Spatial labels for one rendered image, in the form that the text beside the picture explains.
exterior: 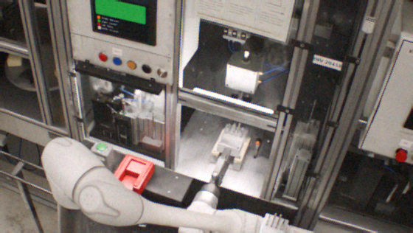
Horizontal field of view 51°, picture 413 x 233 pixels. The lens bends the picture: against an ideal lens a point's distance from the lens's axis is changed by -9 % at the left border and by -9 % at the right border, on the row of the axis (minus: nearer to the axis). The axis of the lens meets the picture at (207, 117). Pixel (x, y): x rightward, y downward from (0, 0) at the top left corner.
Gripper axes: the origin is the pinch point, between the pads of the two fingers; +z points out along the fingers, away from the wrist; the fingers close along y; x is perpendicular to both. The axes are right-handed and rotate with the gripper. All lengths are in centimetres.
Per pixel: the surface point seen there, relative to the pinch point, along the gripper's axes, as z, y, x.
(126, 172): -16.2, -8.0, 37.0
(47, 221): -8, -101, 105
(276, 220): -15.3, -8.1, -27.4
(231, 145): 7.3, 1.9, 0.0
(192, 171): -2.6, -9.8, 12.8
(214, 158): 5.1, -6.7, 5.9
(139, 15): -9, 64, 32
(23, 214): -10, -100, 123
